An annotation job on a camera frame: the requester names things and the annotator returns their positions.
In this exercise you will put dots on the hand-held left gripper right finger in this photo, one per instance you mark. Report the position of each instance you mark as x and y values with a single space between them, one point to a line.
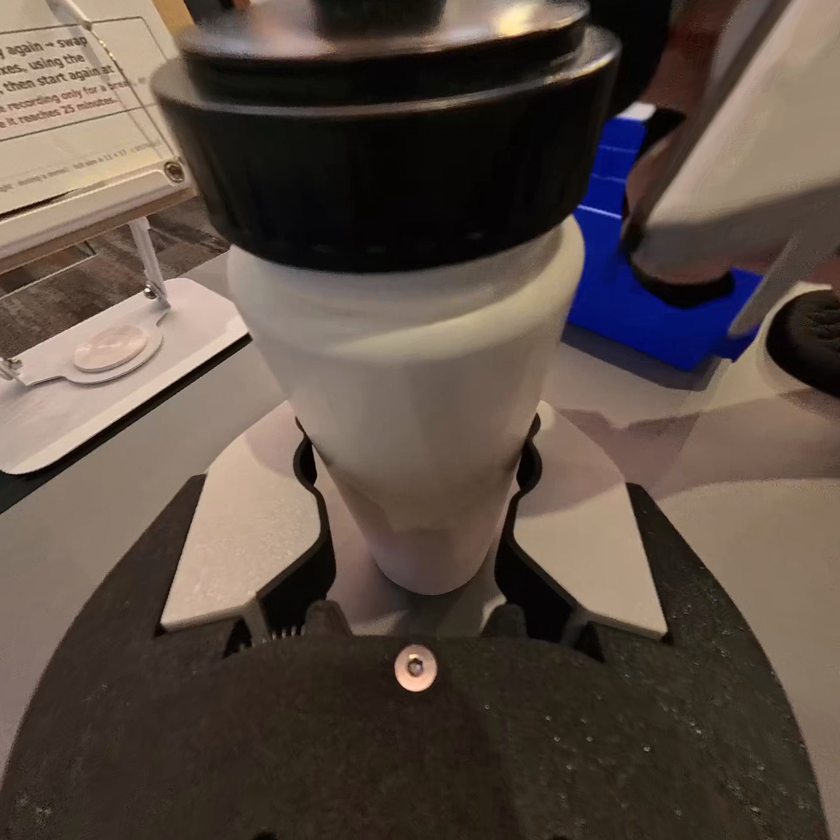
584 551

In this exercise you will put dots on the black bottle lid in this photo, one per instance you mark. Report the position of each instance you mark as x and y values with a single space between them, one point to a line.
394 170

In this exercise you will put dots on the instruction sheet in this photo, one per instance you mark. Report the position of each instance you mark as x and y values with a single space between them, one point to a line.
65 98

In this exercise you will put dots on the white sign stand base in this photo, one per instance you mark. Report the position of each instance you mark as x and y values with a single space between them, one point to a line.
197 315

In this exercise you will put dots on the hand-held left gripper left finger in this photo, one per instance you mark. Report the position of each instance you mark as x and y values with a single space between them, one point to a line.
243 538

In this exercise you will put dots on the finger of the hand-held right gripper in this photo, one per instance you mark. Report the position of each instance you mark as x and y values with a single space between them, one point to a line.
754 131

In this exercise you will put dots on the white bottle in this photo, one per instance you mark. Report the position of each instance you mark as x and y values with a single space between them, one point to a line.
407 394

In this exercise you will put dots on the black wrist rest pad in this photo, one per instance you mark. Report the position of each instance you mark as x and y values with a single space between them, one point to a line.
807 341

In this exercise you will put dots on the person's right hand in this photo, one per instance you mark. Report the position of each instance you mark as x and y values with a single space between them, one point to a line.
682 272

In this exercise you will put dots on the blue plastic bin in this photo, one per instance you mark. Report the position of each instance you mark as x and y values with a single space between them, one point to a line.
604 295

